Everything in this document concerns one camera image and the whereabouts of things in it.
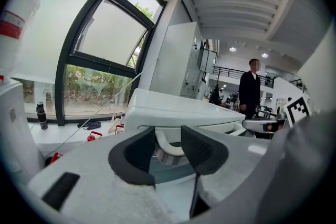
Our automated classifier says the black pouch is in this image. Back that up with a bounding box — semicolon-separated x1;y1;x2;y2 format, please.
77;120;102;131

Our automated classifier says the white window cord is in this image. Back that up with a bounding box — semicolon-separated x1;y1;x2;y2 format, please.
43;57;160;160

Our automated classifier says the coat rack with dark clothes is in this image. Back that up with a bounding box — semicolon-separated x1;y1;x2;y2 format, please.
208;72;224;106

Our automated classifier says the white water dispenser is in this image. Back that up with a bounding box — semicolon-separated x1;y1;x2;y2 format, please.
0;78;46;185

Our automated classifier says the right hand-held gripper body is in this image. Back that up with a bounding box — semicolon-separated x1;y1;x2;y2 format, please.
277;96;312;124

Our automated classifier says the large water bottle red label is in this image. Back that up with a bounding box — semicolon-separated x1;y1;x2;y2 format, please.
0;0;41;80

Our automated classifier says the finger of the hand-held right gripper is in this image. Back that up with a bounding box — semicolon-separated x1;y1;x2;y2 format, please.
241;118;280;131

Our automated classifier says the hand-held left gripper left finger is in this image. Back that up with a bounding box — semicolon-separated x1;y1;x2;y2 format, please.
27;125;186;224

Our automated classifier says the black railing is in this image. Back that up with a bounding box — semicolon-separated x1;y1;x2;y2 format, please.
213;66;275;88

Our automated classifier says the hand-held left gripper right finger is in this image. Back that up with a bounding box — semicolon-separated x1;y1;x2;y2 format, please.
180;125;271;219

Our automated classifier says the grey metal locker cabinet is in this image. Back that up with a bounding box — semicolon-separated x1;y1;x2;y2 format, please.
149;21;219;101

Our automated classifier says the white toaster oven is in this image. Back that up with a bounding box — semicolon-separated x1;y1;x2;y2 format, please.
123;88;246;145

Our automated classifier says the black thermos bottle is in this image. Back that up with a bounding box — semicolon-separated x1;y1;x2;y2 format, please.
35;101;49;131

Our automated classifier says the black window frame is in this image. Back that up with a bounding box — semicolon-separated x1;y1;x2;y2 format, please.
54;0;169;127

